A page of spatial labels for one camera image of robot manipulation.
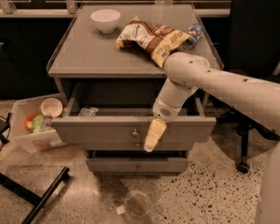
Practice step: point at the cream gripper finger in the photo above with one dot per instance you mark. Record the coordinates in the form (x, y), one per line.
(154, 134)

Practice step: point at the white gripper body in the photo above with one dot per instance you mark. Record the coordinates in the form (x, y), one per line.
(165, 110)

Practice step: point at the grey top drawer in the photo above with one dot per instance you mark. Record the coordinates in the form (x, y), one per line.
(125, 128)

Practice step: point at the grey drawer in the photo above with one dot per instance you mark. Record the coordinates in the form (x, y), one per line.
(125, 128)
(144, 165)

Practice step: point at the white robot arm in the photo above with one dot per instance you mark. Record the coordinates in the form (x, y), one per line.
(257, 99)

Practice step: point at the grey bottom drawer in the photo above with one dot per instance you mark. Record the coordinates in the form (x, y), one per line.
(144, 165)

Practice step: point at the grey drawer cabinet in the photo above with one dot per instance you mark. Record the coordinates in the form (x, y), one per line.
(91, 70)

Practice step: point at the small packet in drawer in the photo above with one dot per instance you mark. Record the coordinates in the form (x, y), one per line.
(88, 111)

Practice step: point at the brown yellow chip bag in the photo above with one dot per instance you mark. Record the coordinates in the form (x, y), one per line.
(157, 40)

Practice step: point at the small white floor tag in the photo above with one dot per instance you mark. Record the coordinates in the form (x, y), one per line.
(120, 210)

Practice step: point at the white ceramic bowl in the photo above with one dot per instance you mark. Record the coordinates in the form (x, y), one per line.
(105, 20)

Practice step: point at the white bowl in bin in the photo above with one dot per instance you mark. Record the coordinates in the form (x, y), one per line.
(51, 107)

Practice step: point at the green item in bin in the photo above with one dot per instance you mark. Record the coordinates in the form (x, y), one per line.
(37, 124)

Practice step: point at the clear plastic storage bin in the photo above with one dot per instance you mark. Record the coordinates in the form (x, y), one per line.
(33, 142)

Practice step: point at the black office chair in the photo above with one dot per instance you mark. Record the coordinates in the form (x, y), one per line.
(248, 40)

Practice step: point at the orange item in bin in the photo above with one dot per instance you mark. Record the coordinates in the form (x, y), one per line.
(29, 120)

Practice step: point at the black stand legs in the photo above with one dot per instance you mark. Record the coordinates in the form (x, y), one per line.
(36, 201)

